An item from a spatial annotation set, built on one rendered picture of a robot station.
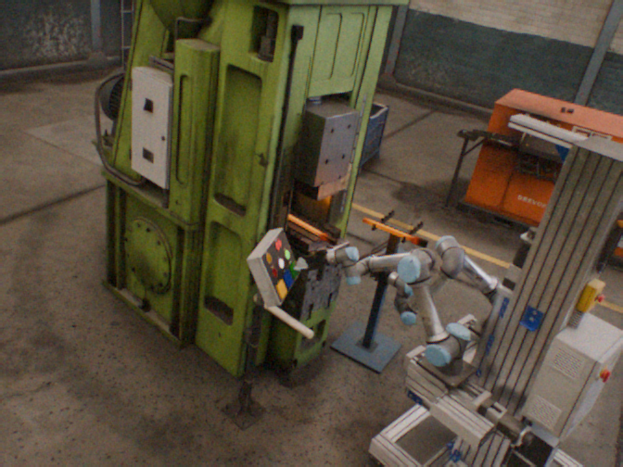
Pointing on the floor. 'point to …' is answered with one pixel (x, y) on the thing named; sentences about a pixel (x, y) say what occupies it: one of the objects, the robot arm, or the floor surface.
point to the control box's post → (253, 348)
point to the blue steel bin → (375, 132)
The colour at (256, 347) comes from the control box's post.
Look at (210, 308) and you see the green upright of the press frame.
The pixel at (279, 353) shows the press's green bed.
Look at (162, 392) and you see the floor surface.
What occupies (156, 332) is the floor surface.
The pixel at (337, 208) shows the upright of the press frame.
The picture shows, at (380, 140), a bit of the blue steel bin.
